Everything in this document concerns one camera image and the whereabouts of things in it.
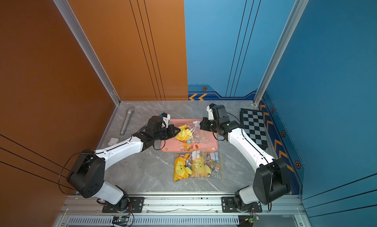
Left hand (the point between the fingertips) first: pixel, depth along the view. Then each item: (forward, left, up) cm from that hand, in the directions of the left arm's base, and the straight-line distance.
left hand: (182, 128), depth 85 cm
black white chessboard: (+14, -48, -12) cm, 52 cm away
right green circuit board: (-42, -32, -16) cm, 56 cm away
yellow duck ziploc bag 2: (-18, -1, -12) cm, 21 cm away
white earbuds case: (-1, +47, -15) cm, 50 cm away
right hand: (+1, -11, +4) cm, 11 cm away
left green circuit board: (-43, +29, -19) cm, 55 cm away
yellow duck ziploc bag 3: (-18, -14, -11) cm, 25 cm away
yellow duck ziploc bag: (-3, -6, -6) cm, 9 cm away
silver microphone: (+22, +43, -14) cm, 50 cm away
